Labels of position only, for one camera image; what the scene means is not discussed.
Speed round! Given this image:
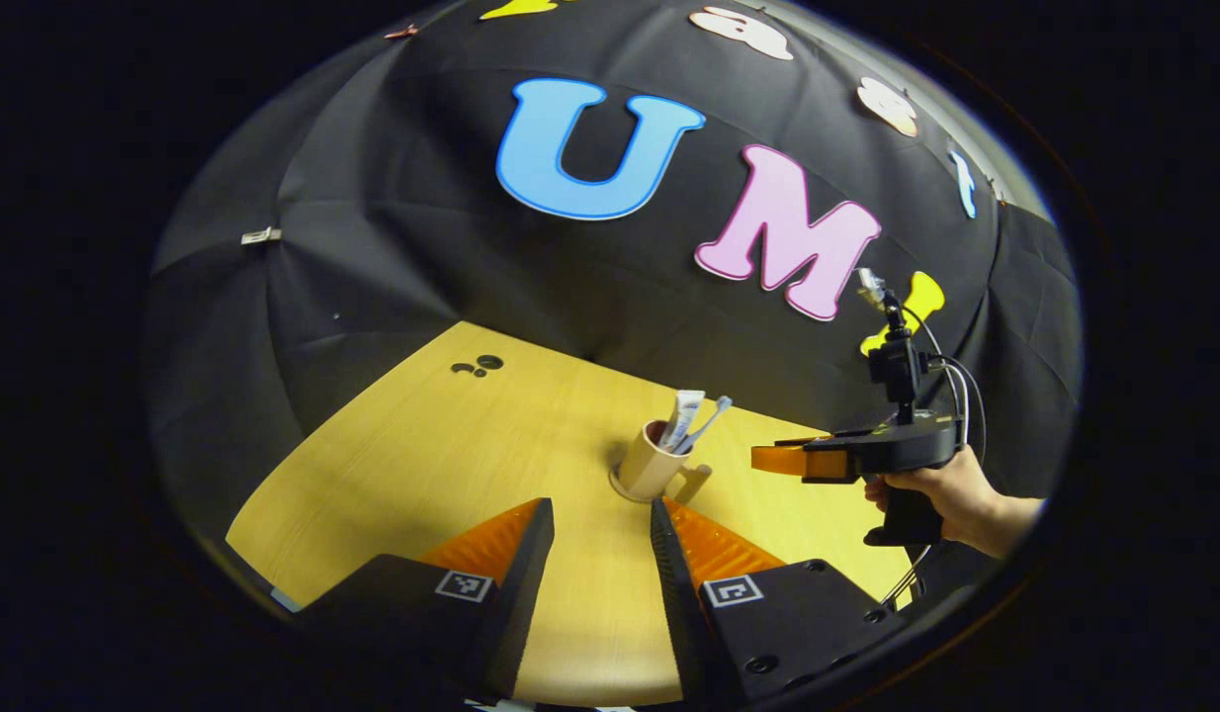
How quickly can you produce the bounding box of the black backdrop cloth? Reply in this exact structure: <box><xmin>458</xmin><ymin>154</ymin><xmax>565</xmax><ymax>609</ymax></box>
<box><xmin>143</xmin><ymin>0</ymin><xmax>1084</xmax><ymax>515</ymax></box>

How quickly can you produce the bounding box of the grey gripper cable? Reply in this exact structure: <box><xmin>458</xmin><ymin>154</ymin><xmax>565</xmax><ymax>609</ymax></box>
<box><xmin>879</xmin><ymin>544</ymin><xmax>935</xmax><ymax>609</ymax></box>
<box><xmin>907</xmin><ymin>307</ymin><xmax>988</xmax><ymax>466</ymax></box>

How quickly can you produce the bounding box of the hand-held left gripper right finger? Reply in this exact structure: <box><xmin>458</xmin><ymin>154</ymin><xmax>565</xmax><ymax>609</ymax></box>
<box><xmin>651</xmin><ymin>497</ymin><xmax>917</xmax><ymax>708</ymax></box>

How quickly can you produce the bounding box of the white toothbrush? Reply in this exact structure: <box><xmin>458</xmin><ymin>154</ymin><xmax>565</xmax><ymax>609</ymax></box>
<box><xmin>672</xmin><ymin>396</ymin><xmax>734</xmax><ymax>456</ymax></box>

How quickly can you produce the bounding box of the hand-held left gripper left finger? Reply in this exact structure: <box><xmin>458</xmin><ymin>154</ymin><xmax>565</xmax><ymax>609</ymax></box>
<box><xmin>294</xmin><ymin>497</ymin><xmax>556</xmax><ymax>698</ymax></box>

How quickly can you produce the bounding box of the wooden desktop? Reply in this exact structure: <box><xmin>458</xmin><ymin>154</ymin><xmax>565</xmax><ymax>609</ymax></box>
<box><xmin>224</xmin><ymin>320</ymin><xmax>917</xmax><ymax>708</ymax></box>

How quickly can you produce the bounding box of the beige cup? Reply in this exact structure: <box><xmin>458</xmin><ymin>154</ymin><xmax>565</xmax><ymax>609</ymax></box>
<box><xmin>610</xmin><ymin>419</ymin><xmax>713</xmax><ymax>503</ymax></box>

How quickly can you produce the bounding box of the white toothpaste tube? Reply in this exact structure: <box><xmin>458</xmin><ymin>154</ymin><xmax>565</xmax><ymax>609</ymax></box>
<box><xmin>657</xmin><ymin>389</ymin><xmax>707</xmax><ymax>454</ymax></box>

